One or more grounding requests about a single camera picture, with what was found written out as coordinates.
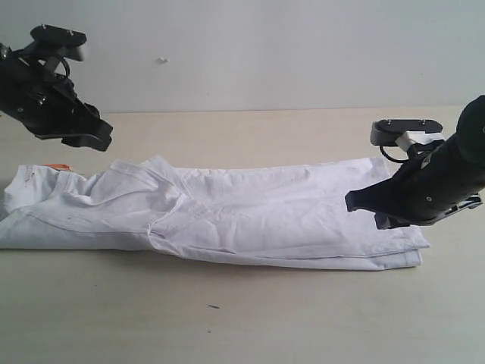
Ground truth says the white t-shirt red Chinese patch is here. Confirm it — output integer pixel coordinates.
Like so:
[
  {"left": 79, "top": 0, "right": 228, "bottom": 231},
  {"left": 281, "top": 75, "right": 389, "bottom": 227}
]
[{"left": 1, "top": 156, "right": 428, "bottom": 271}]

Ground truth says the right wrist camera black grey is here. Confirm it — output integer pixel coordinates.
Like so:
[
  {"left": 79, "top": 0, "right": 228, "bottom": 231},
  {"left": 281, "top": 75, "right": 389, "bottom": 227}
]
[{"left": 370, "top": 119, "right": 445, "bottom": 152}]

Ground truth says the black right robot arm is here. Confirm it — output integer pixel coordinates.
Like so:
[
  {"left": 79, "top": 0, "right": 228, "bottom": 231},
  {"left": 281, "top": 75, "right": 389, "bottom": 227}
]
[{"left": 345, "top": 96, "right": 484, "bottom": 230}]

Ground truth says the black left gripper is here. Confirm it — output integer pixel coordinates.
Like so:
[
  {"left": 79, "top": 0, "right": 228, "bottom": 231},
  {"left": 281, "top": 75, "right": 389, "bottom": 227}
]
[{"left": 1, "top": 43, "right": 113, "bottom": 152}]

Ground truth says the orange neck tag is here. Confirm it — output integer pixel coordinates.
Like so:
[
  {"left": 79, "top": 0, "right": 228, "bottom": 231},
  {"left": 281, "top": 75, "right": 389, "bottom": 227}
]
[{"left": 44, "top": 164, "right": 74, "bottom": 172}]

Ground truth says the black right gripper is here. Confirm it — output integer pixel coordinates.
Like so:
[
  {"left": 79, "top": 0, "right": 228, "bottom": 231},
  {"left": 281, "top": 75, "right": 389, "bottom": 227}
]
[{"left": 345, "top": 146, "right": 483, "bottom": 230}]

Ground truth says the wrist camera black grey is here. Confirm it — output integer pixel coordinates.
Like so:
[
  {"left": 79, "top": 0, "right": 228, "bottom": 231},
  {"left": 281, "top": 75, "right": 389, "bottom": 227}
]
[
  {"left": 370, "top": 119, "right": 445, "bottom": 152},
  {"left": 30, "top": 24, "right": 88, "bottom": 61}
]

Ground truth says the left wrist camera black grey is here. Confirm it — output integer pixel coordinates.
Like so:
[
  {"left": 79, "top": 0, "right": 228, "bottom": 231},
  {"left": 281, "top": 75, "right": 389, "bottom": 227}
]
[{"left": 30, "top": 24, "right": 88, "bottom": 61}]

